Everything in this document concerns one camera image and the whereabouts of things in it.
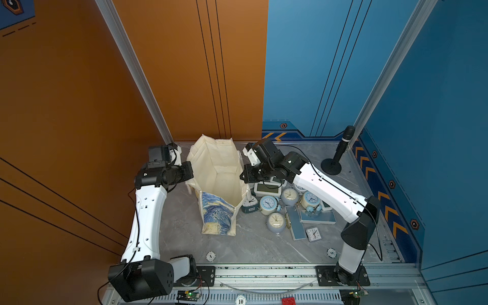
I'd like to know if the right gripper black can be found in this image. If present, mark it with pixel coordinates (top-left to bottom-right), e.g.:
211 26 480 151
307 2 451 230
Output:
238 162 276 183

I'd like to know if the blue cream twin-bell clock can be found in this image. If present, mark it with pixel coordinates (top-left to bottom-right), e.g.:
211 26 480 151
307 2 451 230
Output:
259 195 282 216

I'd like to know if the pale blue round clock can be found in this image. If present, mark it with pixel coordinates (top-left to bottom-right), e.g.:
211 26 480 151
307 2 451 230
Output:
266 212 287 234

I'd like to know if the cream canvas bag starry print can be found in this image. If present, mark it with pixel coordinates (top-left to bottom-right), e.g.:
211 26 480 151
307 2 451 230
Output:
186 135 250 236

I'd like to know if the grey blue rectangular mirror clock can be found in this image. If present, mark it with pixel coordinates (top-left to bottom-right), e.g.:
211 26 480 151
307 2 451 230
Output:
285 206 307 240

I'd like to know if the small white square clock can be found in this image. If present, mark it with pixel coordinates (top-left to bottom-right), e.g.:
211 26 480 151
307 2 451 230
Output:
306 227 322 242

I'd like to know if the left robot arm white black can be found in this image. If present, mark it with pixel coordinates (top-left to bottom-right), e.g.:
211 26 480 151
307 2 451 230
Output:
108 143 198 302

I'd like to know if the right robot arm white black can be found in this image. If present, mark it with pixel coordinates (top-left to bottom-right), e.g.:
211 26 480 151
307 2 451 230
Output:
240 139 381 286

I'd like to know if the large white digital clock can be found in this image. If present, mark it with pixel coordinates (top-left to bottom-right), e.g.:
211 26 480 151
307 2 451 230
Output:
254 182 282 198

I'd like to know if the dark teal alarm clock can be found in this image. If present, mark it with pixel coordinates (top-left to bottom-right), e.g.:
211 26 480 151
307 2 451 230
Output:
241 196 259 214

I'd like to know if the yellow blue twin-bell clock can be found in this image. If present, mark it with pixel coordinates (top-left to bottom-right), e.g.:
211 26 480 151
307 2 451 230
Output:
299 191 323 213

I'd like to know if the black microphone on stand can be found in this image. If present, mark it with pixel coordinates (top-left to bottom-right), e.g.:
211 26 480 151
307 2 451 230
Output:
321 125 356 175

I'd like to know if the white round marker left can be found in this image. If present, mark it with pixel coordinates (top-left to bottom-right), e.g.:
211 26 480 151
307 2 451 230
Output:
206 251 216 262

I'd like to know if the white round marker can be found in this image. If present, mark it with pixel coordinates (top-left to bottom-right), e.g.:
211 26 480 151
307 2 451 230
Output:
327 248 337 259
206 251 216 262

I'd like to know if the white round marker right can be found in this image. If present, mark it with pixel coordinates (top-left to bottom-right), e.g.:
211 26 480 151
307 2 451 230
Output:
327 248 337 259

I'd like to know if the green circuit board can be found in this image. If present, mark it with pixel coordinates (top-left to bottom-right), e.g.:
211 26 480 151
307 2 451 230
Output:
176 291 202 304

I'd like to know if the red block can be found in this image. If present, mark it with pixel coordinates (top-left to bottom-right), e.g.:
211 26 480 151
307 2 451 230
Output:
282 297 297 305

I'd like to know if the white round number tag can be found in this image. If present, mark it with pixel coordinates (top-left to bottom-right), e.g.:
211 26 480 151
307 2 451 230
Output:
235 295 247 305

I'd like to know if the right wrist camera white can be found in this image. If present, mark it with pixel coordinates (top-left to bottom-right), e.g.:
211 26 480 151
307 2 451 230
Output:
243 142 261 166

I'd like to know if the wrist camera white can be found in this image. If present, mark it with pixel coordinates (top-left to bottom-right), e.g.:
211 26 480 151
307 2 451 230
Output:
169 143 182 166
243 142 261 166

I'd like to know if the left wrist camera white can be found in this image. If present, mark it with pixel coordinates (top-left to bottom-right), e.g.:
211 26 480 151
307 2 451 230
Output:
169 143 182 166

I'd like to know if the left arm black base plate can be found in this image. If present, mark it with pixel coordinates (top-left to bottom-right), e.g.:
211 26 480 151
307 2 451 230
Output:
174 265 216 287

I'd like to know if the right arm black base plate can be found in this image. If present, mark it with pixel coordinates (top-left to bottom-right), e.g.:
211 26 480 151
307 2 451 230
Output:
315 264 371 287

